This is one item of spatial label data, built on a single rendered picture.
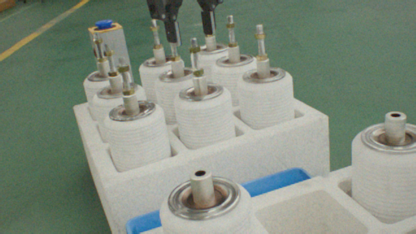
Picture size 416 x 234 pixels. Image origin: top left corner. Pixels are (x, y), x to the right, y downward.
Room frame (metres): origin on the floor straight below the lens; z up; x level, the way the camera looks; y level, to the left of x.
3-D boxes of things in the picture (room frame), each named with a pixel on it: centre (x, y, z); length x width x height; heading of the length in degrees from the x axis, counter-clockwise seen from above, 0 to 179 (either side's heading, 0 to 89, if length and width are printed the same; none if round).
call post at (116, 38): (1.06, 0.20, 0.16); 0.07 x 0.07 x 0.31; 19
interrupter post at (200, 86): (0.70, 0.00, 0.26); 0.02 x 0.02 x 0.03
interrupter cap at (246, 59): (0.85, -0.07, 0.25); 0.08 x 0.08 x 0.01
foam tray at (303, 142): (0.81, 0.04, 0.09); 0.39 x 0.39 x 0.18; 19
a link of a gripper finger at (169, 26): (0.67, 0.04, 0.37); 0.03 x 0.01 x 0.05; 127
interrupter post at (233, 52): (0.85, -0.07, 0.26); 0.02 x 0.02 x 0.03
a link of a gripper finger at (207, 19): (0.72, -0.03, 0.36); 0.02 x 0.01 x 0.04; 37
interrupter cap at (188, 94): (0.70, 0.00, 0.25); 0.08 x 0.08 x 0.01
